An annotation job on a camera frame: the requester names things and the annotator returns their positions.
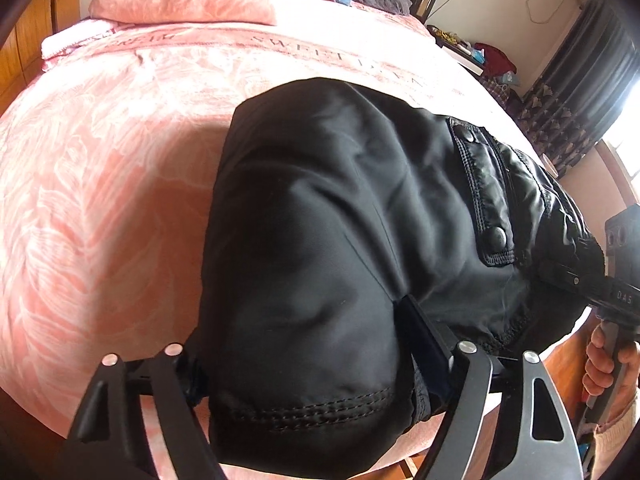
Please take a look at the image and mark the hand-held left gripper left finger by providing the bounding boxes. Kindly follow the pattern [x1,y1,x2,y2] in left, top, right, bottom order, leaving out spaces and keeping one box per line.
[64,342,229,480]

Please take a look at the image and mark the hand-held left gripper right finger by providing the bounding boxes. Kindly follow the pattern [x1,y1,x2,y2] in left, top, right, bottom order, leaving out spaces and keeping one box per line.
[395,293,586,480]

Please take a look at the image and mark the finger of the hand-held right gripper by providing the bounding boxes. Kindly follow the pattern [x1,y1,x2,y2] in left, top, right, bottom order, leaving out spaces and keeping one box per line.
[537,257,598,298]

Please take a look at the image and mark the black jacket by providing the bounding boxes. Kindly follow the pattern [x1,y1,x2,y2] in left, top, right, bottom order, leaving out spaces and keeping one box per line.
[196,76,609,462]

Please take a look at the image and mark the person's right forearm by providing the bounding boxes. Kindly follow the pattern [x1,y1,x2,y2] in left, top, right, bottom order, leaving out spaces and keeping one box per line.
[590,405,640,480]

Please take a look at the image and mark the person's right hand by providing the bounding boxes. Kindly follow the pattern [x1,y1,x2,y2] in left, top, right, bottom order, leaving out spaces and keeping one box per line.
[581,322,640,412]

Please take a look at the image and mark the window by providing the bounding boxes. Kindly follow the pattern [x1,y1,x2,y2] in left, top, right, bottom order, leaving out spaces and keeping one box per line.
[599,97,640,188]

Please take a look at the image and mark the dark patterned curtain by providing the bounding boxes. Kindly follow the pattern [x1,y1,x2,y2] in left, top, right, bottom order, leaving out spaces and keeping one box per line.
[514,0,637,182]

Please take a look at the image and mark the plaid cloth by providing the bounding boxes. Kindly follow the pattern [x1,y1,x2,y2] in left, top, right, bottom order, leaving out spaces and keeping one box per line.
[479,74,522,113]

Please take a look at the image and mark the red cloth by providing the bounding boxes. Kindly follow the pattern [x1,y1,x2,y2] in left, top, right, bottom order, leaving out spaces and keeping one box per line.
[474,42,517,77]

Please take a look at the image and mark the pink leaf-print blanket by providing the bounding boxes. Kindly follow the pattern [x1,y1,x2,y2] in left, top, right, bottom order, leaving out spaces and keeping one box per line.
[0,2,552,480]

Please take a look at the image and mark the white nightstand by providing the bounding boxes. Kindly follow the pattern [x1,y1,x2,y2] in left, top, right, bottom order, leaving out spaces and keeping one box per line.
[433,24,487,77]

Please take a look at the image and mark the white folded towel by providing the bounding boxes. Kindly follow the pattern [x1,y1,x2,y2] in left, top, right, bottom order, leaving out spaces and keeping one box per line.
[40,18,119,62]

